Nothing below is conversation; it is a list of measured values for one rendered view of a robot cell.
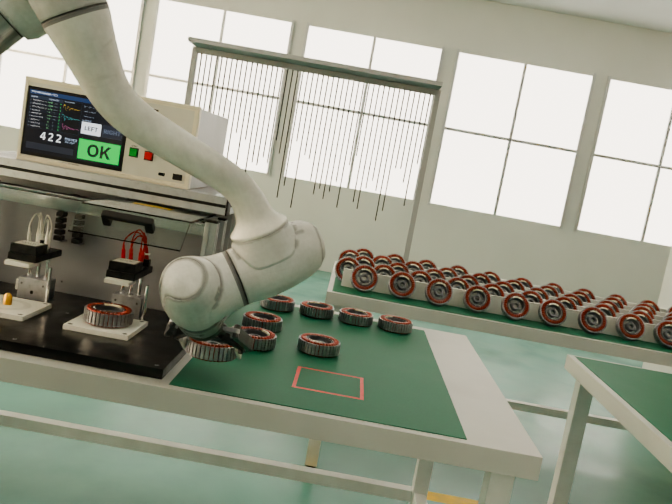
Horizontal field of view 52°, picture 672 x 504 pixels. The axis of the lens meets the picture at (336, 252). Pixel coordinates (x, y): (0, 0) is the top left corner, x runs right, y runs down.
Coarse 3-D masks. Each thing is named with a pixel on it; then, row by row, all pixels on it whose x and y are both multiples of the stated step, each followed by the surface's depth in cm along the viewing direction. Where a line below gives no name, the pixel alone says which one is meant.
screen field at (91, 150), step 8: (80, 144) 172; (88, 144) 171; (96, 144) 171; (104, 144) 171; (112, 144) 171; (80, 152) 172; (88, 152) 172; (96, 152) 172; (104, 152) 172; (112, 152) 172; (96, 160) 172; (104, 160) 172; (112, 160) 172
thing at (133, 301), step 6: (114, 294) 175; (120, 294) 175; (126, 294) 176; (132, 294) 177; (114, 300) 175; (120, 300) 175; (126, 300) 175; (132, 300) 175; (138, 300) 175; (132, 306) 175; (138, 306) 175; (138, 312) 175; (138, 318) 176
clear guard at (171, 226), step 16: (80, 208) 149; (96, 208) 149; (112, 208) 150; (128, 208) 154; (144, 208) 159; (160, 208) 165; (176, 208) 172; (80, 224) 146; (96, 224) 147; (112, 224) 147; (128, 224) 148; (160, 224) 149; (176, 224) 149; (128, 240) 145; (144, 240) 146; (160, 240) 146; (176, 240) 146
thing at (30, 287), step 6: (24, 276) 176; (30, 276) 177; (42, 276) 179; (18, 282) 175; (24, 282) 175; (30, 282) 175; (36, 282) 175; (42, 282) 175; (54, 282) 179; (18, 288) 176; (24, 288) 176; (30, 288) 176; (36, 288) 175; (42, 288) 175; (54, 288) 180; (18, 294) 176; (24, 294) 176; (30, 294) 176; (36, 294) 176; (42, 294) 176; (42, 300) 176
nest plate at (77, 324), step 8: (72, 320) 160; (80, 320) 161; (136, 320) 170; (64, 328) 156; (72, 328) 156; (80, 328) 156; (88, 328) 156; (96, 328) 157; (104, 328) 158; (112, 328) 160; (120, 328) 161; (128, 328) 162; (136, 328) 163; (104, 336) 156; (112, 336) 156; (120, 336) 156; (128, 336) 156
